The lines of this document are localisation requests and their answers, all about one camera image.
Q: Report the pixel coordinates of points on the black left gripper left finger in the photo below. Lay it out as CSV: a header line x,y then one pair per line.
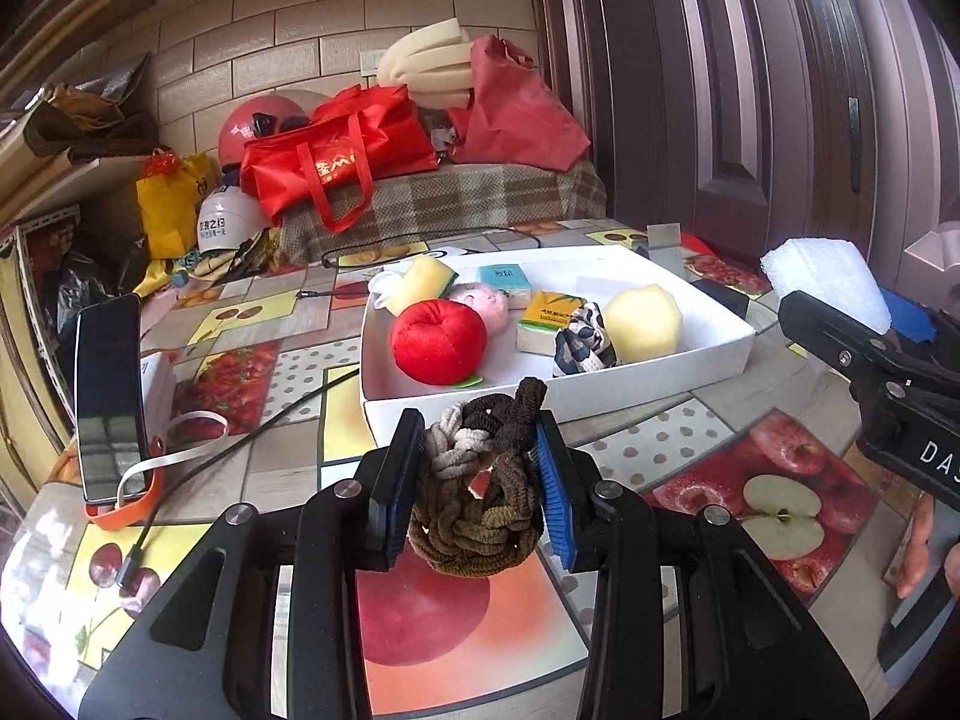
x,y
201,647

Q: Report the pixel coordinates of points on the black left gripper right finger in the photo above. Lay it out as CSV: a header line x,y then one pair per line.
x,y
748,647

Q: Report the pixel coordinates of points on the white foam block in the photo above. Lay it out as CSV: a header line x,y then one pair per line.
x,y
832,271

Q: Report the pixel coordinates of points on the pale yellow sponge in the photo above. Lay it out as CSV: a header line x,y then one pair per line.
x,y
643,324

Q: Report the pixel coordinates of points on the leopard print cloth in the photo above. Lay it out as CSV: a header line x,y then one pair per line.
x,y
584,346

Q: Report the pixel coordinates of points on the yellow tissue pack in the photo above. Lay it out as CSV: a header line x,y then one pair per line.
x,y
547,313

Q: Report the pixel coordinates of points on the red plush apple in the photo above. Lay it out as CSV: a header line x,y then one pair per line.
x,y
438,342

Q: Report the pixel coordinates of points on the teal tissue pack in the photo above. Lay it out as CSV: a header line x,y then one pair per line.
x,y
509,279

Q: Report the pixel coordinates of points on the yellow green scrub sponge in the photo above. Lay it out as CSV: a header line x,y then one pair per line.
x,y
426,278

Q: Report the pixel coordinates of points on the person's right hand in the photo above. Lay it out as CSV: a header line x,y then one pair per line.
x,y
915,562

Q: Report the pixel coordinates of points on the orange phone stand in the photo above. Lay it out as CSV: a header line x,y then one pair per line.
x,y
133,510

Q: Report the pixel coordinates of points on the small black box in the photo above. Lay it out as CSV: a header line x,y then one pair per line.
x,y
735,302

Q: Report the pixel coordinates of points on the white charger box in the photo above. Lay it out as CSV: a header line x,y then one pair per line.
x,y
158,387

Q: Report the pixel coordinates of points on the small white open box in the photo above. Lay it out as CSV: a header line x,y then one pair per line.
x,y
664,247

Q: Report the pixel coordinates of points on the white cardboard box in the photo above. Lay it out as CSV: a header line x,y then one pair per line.
x,y
714,343

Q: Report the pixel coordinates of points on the black smartphone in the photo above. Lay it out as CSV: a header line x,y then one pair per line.
x,y
107,400

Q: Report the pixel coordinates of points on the dark wooden door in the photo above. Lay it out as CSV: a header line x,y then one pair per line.
x,y
751,122

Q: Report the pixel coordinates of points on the white helmet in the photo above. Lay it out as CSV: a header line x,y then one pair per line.
x,y
227,219

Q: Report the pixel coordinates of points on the yellow shopping bag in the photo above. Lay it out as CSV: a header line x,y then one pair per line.
x,y
169,190

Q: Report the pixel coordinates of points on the dark red fabric bag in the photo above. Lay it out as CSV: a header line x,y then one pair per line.
x,y
513,117

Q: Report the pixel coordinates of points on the plaid covered cabinet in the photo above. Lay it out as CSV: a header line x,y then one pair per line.
x,y
451,200

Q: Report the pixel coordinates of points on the red tote bag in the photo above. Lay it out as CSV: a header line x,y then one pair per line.
x,y
357,137

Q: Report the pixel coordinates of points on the red helmet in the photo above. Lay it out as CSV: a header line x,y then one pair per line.
x,y
260,117

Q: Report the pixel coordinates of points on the cream foam roll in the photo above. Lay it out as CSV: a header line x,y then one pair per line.
x,y
433,63

